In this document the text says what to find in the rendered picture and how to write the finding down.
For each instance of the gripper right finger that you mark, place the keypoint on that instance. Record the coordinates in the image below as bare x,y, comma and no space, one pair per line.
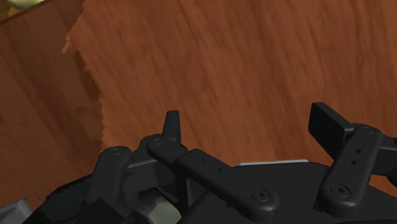
350,167

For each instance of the brown wooden table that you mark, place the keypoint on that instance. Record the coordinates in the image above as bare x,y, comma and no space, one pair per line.
235,68

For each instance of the pale green round object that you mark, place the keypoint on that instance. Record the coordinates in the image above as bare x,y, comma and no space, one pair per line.
23,3

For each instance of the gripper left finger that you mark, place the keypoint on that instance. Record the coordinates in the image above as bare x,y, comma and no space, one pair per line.
204,167

